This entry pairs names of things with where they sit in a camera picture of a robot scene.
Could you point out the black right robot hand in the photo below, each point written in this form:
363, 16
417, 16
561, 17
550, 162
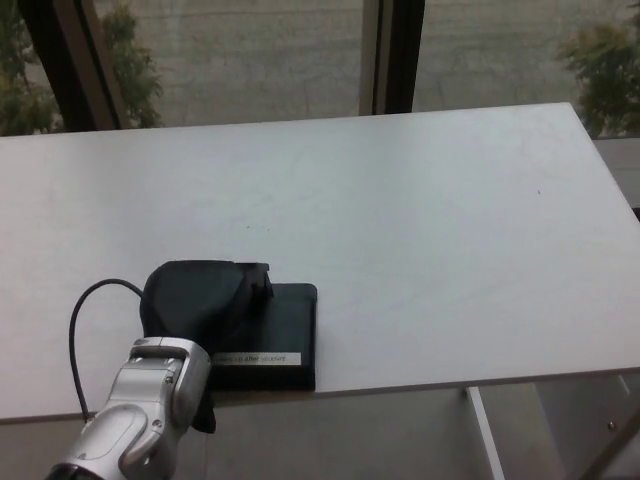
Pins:
190, 300

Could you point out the dark window frame post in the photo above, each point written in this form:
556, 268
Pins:
397, 50
65, 60

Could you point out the green leafy tree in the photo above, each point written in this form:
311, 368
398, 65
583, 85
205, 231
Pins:
22, 95
605, 75
132, 70

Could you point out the black magnetic container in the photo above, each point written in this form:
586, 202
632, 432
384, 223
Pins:
285, 325

